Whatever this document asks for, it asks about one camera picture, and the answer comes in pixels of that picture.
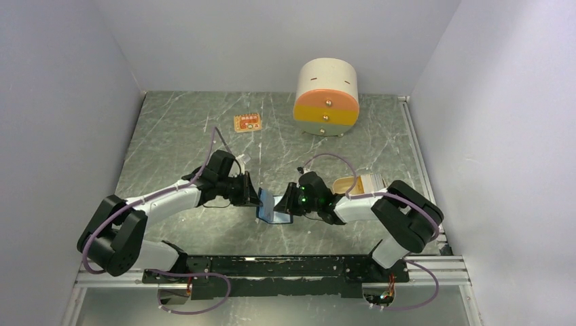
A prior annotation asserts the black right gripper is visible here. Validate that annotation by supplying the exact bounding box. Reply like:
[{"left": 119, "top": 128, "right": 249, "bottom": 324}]
[{"left": 274, "top": 182, "right": 320, "bottom": 216}]

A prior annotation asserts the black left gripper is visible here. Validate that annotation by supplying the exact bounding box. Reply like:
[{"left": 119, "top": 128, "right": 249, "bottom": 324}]
[{"left": 217, "top": 171, "right": 264, "bottom": 207}]

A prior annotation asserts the blue card holder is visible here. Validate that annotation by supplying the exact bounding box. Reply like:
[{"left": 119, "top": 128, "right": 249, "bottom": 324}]
[{"left": 256, "top": 188, "right": 293, "bottom": 225}]

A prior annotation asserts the stack of credit cards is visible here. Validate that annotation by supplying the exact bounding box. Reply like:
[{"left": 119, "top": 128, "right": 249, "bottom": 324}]
[{"left": 359, "top": 173, "right": 386, "bottom": 194}]

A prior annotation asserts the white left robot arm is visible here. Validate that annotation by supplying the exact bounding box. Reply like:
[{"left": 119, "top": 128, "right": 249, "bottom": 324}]
[{"left": 77, "top": 150, "right": 262, "bottom": 283}]

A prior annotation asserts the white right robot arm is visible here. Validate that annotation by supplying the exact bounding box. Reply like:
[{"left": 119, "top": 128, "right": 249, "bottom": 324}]
[{"left": 261, "top": 171, "right": 444, "bottom": 281}]

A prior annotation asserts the beige card tray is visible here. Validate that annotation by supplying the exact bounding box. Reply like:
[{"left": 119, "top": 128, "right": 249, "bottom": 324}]
[{"left": 331, "top": 175, "right": 361, "bottom": 196}]

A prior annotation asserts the orange patterned card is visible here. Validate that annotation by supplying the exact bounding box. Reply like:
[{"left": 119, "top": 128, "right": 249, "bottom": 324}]
[{"left": 234, "top": 113, "right": 262, "bottom": 133}]

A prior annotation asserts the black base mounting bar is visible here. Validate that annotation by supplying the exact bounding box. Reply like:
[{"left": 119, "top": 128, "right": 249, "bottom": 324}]
[{"left": 142, "top": 254, "right": 410, "bottom": 300}]

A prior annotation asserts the round pastel drawer cabinet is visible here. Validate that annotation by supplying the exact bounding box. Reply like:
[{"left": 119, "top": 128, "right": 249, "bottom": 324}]
[{"left": 293, "top": 58, "right": 359, "bottom": 137}]

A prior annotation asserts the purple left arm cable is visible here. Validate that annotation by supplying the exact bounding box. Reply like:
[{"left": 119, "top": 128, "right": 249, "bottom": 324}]
[{"left": 81, "top": 126, "right": 233, "bottom": 315}]

